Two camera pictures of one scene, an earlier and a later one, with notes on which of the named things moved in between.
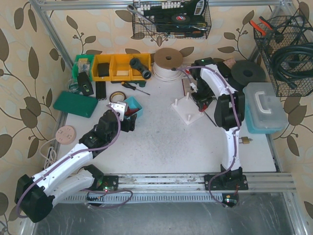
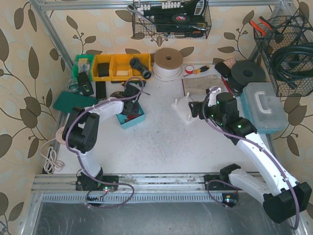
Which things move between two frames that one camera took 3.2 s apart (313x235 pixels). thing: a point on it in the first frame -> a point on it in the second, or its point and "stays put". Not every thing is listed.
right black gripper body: (204, 100) -> (195, 109)
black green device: (85, 84) stays put
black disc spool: (245, 71) stays put
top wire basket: (171, 19) stays put
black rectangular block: (100, 90) stays put
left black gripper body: (127, 123) -> (131, 107)
